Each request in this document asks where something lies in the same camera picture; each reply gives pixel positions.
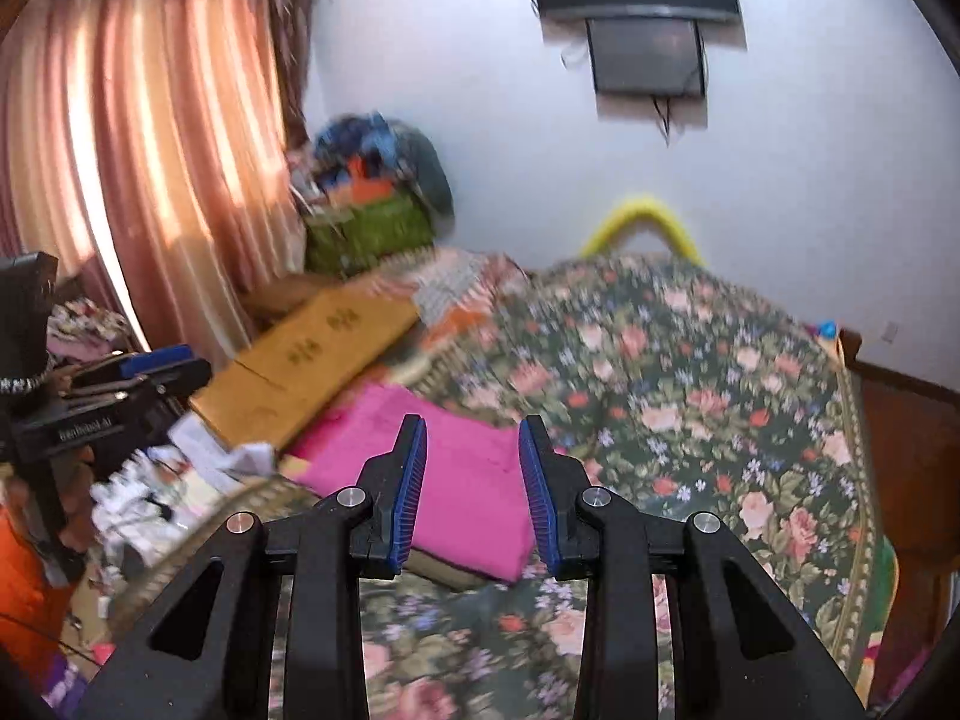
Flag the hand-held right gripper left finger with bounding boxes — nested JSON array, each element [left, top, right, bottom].
[[75, 414, 428, 720]]

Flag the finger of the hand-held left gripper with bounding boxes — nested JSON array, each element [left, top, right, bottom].
[[142, 358, 215, 412], [71, 345, 197, 391]]

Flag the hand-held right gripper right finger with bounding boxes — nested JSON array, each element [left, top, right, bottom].
[[519, 414, 871, 720]]

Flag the pink pants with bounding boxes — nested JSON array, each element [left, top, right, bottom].
[[289, 381, 560, 584]]

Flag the olive green pants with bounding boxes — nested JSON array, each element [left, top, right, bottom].
[[405, 547, 518, 592]]

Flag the person's left hand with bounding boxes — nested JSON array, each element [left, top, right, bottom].
[[56, 446, 104, 552]]

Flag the heap of patterned clothes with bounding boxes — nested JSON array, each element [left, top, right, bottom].
[[46, 298, 137, 361]]

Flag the white crumpled papers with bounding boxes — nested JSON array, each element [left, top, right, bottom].
[[88, 420, 280, 575]]

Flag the wooden board with cutouts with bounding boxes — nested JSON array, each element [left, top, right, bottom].
[[189, 289, 419, 449]]

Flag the floral bedsheet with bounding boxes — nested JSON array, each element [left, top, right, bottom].
[[112, 251, 901, 720]]

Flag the person's orange clothing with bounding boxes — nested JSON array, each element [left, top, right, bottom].
[[0, 502, 80, 695]]

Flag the striped orange cloth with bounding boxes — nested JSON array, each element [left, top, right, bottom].
[[371, 247, 530, 350]]

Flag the green bag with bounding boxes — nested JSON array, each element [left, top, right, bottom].
[[302, 195, 437, 277]]

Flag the pink curtain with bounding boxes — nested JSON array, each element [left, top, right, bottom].
[[0, 0, 316, 361]]

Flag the pile of colourful clothes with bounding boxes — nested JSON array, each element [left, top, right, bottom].
[[289, 111, 457, 230]]

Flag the yellow fuzzy hoop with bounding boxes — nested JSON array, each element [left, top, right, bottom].
[[580, 195, 707, 269]]

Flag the grey box under television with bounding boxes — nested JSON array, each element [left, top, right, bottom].
[[586, 15, 707, 98]]

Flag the wooden bed frame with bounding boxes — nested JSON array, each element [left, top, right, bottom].
[[838, 328, 960, 702]]

